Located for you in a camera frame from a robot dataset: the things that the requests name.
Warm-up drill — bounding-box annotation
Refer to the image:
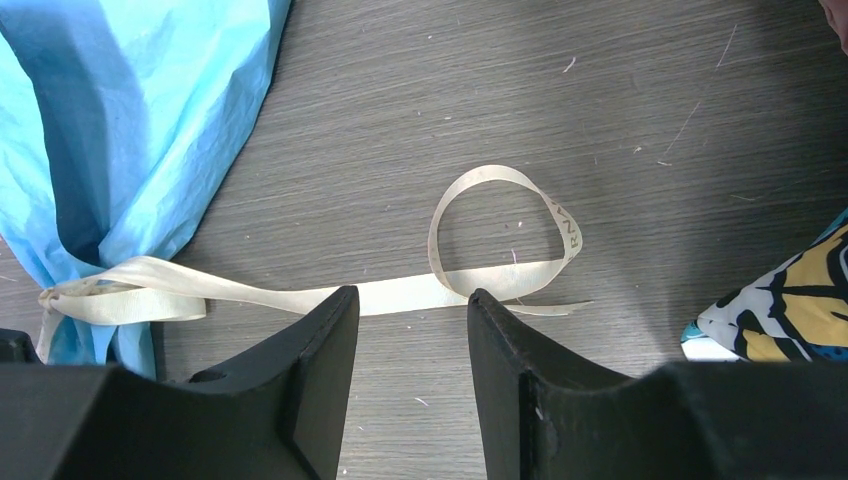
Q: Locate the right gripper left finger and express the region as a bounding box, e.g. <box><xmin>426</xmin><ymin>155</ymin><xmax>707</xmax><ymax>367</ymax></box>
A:
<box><xmin>1</xmin><ymin>286</ymin><xmax>359</xmax><ymax>479</ymax></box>

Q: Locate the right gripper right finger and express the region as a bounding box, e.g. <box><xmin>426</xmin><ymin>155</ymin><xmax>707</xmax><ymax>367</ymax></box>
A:
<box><xmin>467</xmin><ymin>289</ymin><xmax>847</xmax><ymax>479</ymax></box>

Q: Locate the colourful cartoon print garment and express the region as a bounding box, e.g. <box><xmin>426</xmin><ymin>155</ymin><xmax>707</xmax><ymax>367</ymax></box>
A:
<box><xmin>681</xmin><ymin>212</ymin><xmax>847</xmax><ymax>363</ymax></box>

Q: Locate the pink garment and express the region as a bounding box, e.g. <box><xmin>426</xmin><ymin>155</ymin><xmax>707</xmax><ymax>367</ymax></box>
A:
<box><xmin>819</xmin><ymin>0</ymin><xmax>848</xmax><ymax>54</ymax></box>

